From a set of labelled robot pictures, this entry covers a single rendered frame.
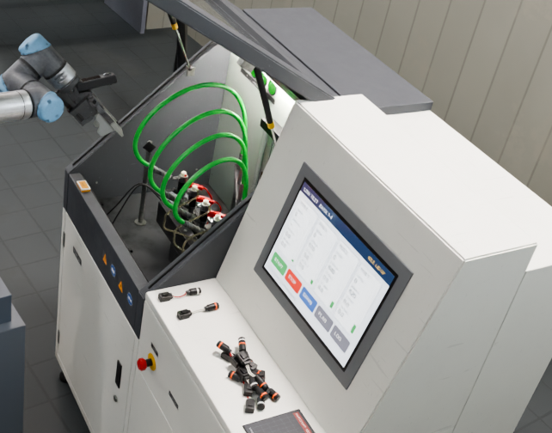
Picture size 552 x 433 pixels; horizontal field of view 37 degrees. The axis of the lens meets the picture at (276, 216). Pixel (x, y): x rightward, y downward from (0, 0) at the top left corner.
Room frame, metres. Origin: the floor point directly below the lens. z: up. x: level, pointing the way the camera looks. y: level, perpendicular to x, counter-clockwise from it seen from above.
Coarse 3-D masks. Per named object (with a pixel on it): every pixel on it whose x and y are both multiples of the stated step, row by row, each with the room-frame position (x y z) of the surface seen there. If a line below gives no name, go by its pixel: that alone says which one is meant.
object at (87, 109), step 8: (64, 88) 2.02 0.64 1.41; (64, 96) 2.03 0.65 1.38; (72, 96) 2.04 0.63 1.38; (80, 96) 2.05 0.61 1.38; (88, 96) 2.05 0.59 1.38; (64, 104) 2.04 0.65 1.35; (72, 104) 2.03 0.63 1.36; (80, 104) 2.03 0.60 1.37; (88, 104) 2.03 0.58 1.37; (72, 112) 2.01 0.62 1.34; (80, 112) 2.03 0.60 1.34; (88, 112) 2.03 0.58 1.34; (96, 112) 2.05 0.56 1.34; (80, 120) 2.02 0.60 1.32; (88, 120) 2.03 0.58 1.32
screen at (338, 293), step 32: (320, 192) 1.76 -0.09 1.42; (288, 224) 1.79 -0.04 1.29; (320, 224) 1.72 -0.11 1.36; (352, 224) 1.65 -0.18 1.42; (288, 256) 1.74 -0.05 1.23; (320, 256) 1.67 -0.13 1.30; (352, 256) 1.60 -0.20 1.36; (384, 256) 1.55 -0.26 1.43; (288, 288) 1.69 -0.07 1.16; (320, 288) 1.62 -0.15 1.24; (352, 288) 1.56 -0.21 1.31; (384, 288) 1.50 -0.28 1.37; (320, 320) 1.57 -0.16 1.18; (352, 320) 1.51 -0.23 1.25; (384, 320) 1.46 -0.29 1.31; (320, 352) 1.53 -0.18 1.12; (352, 352) 1.47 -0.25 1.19
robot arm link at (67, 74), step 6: (66, 66) 2.04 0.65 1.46; (60, 72) 2.02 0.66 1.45; (66, 72) 2.03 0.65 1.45; (72, 72) 2.05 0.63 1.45; (54, 78) 2.01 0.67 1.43; (60, 78) 2.01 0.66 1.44; (66, 78) 2.02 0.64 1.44; (72, 78) 2.03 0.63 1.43; (54, 84) 2.02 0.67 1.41; (60, 84) 2.01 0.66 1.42; (66, 84) 2.02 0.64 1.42
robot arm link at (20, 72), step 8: (16, 64) 1.98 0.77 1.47; (24, 64) 1.98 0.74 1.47; (8, 72) 1.96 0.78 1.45; (16, 72) 1.96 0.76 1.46; (24, 72) 1.96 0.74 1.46; (32, 72) 1.97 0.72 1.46; (0, 80) 1.94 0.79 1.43; (8, 80) 1.94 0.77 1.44; (16, 80) 1.93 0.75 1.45; (24, 80) 1.93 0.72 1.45; (0, 88) 1.92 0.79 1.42; (8, 88) 1.93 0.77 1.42; (16, 88) 1.91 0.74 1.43
